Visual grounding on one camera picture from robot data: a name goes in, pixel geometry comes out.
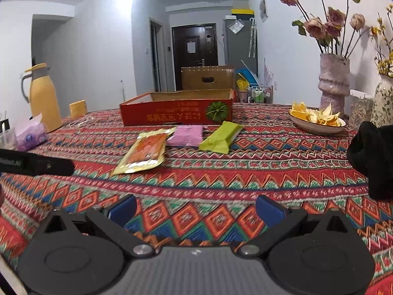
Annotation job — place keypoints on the blue plastic dustpan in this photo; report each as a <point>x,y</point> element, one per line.
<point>247,78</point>

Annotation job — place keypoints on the red cardboard box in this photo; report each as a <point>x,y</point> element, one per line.
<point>172,113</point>

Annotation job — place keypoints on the small black paper bag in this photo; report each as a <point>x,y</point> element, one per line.
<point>3,124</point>

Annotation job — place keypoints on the brown cardboard box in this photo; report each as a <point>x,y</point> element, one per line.
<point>193,80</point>

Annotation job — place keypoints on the dark entrance door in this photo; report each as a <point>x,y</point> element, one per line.
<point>181,67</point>

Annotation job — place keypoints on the yellow and black box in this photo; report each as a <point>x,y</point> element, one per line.
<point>242,13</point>

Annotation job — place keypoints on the purple tissue pack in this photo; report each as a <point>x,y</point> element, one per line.
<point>30,136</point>

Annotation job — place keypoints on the yellow thermos jug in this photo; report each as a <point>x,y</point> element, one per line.
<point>44,104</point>

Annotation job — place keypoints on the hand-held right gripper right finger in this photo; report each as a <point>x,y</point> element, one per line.
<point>270,209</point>

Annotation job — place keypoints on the long yellow orange snack packet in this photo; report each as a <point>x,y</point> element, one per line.
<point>144,150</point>

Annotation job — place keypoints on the pink ceramic vase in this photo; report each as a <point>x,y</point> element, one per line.
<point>333,86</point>

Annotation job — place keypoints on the white folded umbrella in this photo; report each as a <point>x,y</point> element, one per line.
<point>252,38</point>

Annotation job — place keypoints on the wall picture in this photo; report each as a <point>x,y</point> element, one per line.
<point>263,9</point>

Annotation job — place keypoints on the white paper notice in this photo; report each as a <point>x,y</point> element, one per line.
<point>191,46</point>

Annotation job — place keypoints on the dried pink roses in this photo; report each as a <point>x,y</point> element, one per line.
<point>316,26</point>

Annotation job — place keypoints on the yellow cup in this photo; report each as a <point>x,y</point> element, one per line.
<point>78,110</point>

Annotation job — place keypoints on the white floral vase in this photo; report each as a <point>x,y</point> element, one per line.
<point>383,101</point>

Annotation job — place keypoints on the black cloth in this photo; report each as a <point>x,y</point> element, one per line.
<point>374,156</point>

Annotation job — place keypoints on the green snack packet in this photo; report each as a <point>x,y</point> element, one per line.
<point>221,138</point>

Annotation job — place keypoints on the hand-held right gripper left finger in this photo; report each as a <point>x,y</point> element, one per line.
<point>122,207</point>

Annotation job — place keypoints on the beige bowl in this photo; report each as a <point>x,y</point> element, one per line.
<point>307,127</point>

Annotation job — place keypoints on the pink snack packet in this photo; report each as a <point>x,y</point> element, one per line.
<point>185,135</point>

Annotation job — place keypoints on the grey refrigerator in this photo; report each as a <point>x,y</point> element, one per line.
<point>236,58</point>

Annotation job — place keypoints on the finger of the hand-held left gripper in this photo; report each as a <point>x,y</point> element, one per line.
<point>56,166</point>

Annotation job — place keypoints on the clear plastic bag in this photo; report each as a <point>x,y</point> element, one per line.
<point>236,26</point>

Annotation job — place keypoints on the clear storage jar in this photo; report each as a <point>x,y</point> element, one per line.
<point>359,110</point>

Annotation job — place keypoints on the yellow flower branches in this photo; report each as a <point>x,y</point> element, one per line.
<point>385,64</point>

